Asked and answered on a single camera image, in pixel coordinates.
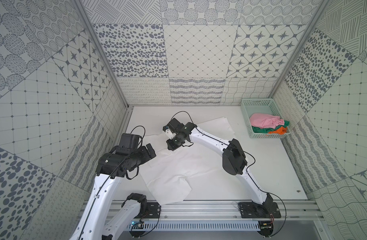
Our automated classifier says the white t-shirt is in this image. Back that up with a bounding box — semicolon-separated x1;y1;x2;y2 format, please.
139;134;240;205

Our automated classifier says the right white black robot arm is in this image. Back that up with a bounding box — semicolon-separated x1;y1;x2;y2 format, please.
163;118;281;218

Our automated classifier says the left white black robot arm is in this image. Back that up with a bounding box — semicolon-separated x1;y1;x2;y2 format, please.
71;144;156;240

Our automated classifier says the left green circuit board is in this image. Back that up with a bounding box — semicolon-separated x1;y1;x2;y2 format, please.
131;221;144;231

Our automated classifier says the pink t-shirt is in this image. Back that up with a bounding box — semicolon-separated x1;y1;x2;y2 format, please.
249;113;285;129

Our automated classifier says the green plastic basket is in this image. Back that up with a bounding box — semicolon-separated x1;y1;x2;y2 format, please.
240;99;290;139

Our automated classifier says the green t-shirt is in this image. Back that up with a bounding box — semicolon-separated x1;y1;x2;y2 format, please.
251;119;290;134

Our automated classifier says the orange t-shirt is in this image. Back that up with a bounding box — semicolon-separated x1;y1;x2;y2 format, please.
269;127;287;135

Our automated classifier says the right black circuit board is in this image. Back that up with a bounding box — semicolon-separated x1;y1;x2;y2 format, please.
258;222;273;238

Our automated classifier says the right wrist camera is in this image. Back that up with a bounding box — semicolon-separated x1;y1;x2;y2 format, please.
163;118;184;134

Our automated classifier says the right black camera cable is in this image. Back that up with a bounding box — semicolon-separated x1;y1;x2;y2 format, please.
171;110;195;124

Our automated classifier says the black camera cable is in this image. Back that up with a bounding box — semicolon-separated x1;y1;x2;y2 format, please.
129;125;147;148
171;110;195;124

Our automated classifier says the left black camera cable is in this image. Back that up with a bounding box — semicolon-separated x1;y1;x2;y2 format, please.
129;125;147;148

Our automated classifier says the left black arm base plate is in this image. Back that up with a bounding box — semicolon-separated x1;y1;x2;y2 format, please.
135;202;161;219

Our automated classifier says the aluminium mounting rail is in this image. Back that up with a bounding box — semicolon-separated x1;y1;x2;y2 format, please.
81;200;323;222

